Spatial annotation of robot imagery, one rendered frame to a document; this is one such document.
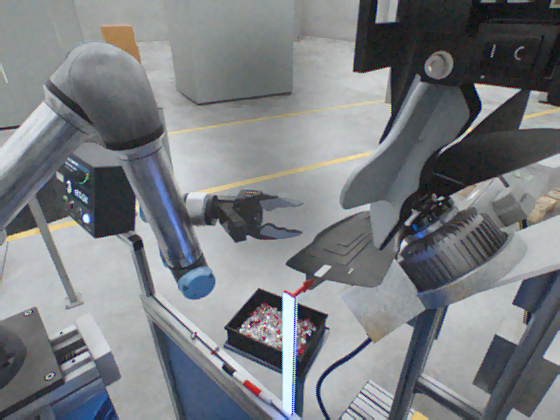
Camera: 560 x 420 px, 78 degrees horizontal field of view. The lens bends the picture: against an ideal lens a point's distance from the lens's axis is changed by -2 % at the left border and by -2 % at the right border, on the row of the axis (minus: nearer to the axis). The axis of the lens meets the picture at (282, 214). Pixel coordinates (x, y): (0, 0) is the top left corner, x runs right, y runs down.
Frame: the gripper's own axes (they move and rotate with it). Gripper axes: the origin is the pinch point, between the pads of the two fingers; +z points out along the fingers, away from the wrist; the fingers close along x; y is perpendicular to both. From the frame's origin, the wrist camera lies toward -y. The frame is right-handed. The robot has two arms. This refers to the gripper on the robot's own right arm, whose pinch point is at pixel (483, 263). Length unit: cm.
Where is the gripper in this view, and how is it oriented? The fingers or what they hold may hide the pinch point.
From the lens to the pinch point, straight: 18.5
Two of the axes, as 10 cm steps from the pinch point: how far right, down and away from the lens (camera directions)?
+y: -6.7, 3.8, -6.4
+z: 0.0, 8.6, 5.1
